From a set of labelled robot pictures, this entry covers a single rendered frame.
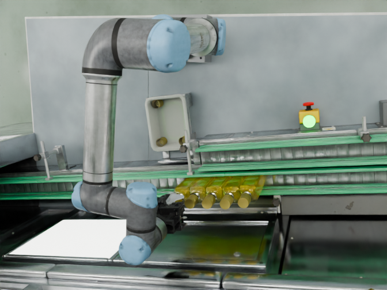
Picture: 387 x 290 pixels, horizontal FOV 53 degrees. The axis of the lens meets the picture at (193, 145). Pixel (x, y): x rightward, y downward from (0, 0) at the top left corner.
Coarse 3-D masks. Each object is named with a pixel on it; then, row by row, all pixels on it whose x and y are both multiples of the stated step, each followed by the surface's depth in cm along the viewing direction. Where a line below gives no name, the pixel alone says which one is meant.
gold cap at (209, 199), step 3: (207, 195) 126; (210, 195) 126; (204, 198) 125; (207, 198) 123; (210, 198) 124; (213, 198) 125; (204, 201) 123; (207, 201) 123; (210, 201) 122; (213, 201) 124; (204, 204) 123; (207, 204) 123; (210, 204) 122; (204, 207) 123; (207, 207) 123; (210, 207) 123
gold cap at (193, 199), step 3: (192, 195) 128; (195, 195) 128; (189, 198) 125; (192, 198) 126; (195, 198) 127; (186, 201) 125; (189, 201) 124; (192, 201) 124; (195, 201) 126; (186, 204) 125; (189, 204) 125; (192, 204) 124; (195, 204) 126; (189, 207) 125; (192, 207) 125
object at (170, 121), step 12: (168, 96) 154; (180, 96) 152; (156, 108) 164; (168, 108) 162; (180, 108) 161; (156, 120) 163; (168, 120) 163; (180, 120) 162; (156, 132) 163; (168, 132) 164; (180, 132) 163; (156, 144) 162; (168, 144) 164
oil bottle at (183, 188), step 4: (184, 180) 144; (188, 180) 143; (192, 180) 142; (196, 180) 143; (180, 184) 139; (184, 184) 138; (188, 184) 137; (192, 184) 138; (176, 188) 135; (180, 188) 134; (184, 188) 134; (188, 188) 134; (176, 192) 133; (180, 192) 133; (184, 192) 133; (188, 192) 134; (184, 196) 133; (188, 196) 134; (184, 200) 133
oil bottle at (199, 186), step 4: (200, 180) 140; (204, 180) 140; (208, 180) 139; (212, 180) 141; (196, 184) 136; (200, 184) 135; (204, 184) 135; (192, 188) 132; (196, 188) 132; (200, 188) 131; (204, 188) 132; (192, 192) 131; (196, 192) 131; (200, 192) 131; (204, 192) 132; (200, 196) 131; (204, 196) 132; (200, 200) 131
